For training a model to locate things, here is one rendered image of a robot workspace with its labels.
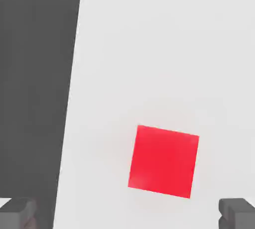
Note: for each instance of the small red cube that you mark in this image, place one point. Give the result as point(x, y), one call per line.
point(163, 161)

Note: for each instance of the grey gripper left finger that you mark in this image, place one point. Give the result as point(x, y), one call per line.
point(18, 215)

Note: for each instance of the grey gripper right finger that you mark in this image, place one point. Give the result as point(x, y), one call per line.
point(237, 215)

